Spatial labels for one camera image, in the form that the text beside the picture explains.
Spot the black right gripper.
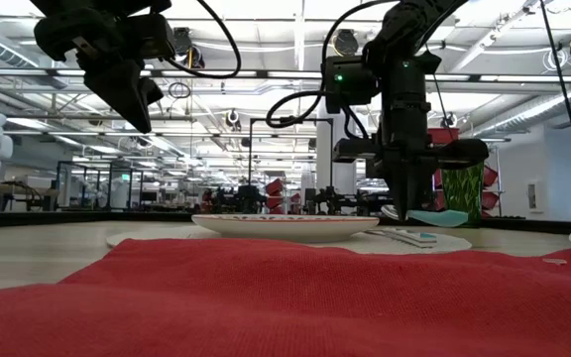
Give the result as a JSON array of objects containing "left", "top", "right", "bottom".
[{"left": 332, "top": 72, "right": 491, "bottom": 222}]

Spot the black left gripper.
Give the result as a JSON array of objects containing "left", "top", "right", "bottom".
[{"left": 29, "top": 0, "right": 173, "bottom": 135}]

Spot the spoon with teal handle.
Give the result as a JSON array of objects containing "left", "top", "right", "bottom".
[{"left": 381, "top": 203, "right": 470, "bottom": 229}]

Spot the knife with patterned teal handle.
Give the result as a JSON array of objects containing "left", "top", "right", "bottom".
[{"left": 364, "top": 227, "right": 438, "bottom": 250}]

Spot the blue orange patterned plate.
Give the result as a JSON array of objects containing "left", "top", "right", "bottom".
[{"left": 190, "top": 213, "right": 381, "bottom": 245}]

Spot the round white woven placemat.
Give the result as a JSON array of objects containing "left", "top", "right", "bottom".
[{"left": 105, "top": 225, "right": 473, "bottom": 256}]

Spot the red cloth napkin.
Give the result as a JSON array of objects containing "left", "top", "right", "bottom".
[{"left": 0, "top": 237, "right": 571, "bottom": 357}]

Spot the green glass tumbler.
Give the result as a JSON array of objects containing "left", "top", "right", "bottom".
[{"left": 440, "top": 162, "right": 486, "bottom": 225}]

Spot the white building pillar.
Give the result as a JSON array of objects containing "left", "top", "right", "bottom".
[{"left": 315, "top": 92, "right": 358, "bottom": 195}]

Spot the red storage bin stack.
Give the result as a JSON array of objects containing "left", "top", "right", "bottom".
[{"left": 264, "top": 178, "right": 286, "bottom": 216}]

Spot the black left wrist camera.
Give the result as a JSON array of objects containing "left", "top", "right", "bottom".
[{"left": 126, "top": 13, "right": 177, "bottom": 61}]

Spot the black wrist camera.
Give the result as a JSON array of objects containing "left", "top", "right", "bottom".
[
  {"left": 323, "top": 54, "right": 382, "bottom": 116},
  {"left": 126, "top": 13, "right": 177, "bottom": 61}
]

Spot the black left camera cable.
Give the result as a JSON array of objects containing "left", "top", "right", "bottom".
[{"left": 165, "top": 0, "right": 243, "bottom": 80}]

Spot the black camera cable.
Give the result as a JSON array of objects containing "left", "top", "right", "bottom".
[
  {"left": 165, "top": 0, "right": 243, "bottom": 80},
  {"left": 265, "top": 0, "right": 400, "bottom": 142}
]

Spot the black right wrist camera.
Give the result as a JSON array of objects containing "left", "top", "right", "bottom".
[{"left": 323, "top": 54, "right": 382, "bottom": 116}]

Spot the black aluminium table frame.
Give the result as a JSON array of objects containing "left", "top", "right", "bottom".
[{"left": 0, "top": 210, "right": 571, "bottom": 236}]

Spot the black right camera cable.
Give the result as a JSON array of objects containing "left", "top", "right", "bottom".
[{"left": 265, "top": 0, "right": 400, "bottom": 142}]

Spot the black metal stand frame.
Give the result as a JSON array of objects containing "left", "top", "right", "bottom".
[{"left": 247, "top": 115, "right": 335, "bottom": 200}]

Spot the hanging black cable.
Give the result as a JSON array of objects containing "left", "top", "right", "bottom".
[{"left": 539, "top": 0, "right": 571, "bottom": 198}]

